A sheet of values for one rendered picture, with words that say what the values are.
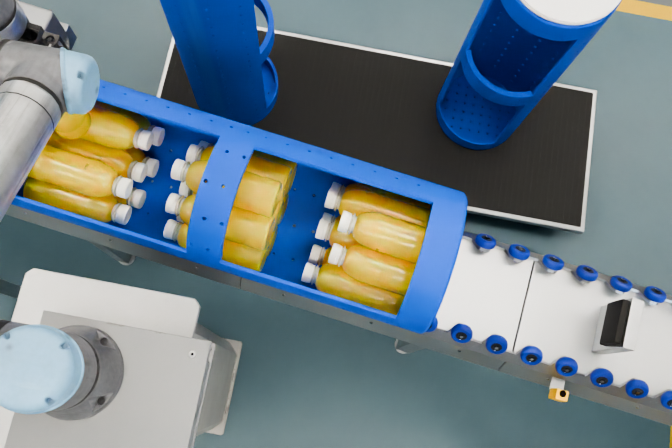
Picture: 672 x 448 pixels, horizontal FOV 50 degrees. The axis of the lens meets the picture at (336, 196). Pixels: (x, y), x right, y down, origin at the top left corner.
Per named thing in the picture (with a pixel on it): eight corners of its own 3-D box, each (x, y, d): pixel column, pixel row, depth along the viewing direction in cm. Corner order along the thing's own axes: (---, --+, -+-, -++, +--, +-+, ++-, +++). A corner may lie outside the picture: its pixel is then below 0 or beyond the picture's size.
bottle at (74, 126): (98, 126, 139) (69, 87, 121) (67, 147, 137) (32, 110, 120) (78, 98, 140) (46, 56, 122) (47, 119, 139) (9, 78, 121)
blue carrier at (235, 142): (412, 344, 149) (441, 321, 122) (12, 217, 152) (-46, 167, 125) (446, 218, 158) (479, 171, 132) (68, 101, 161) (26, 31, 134)
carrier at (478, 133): (442, 66, 254) (429, 141, 247) (513, -94, 169) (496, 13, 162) (522, 82, 254) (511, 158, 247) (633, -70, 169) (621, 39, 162)
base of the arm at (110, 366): (122, 418, 118) (106, 421, 108) (27, 421, 117) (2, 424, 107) (126, 324, 121) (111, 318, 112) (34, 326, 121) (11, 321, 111)
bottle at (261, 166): (293, 170, 145) (205, 142, 146) (291, 164, 138) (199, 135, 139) (282, 203, 145) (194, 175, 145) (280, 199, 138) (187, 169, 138)
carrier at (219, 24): (225, 144, 243) (294, 99, 248) (185, 15, 158) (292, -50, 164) (178, 80, 248) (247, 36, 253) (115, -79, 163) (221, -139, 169)
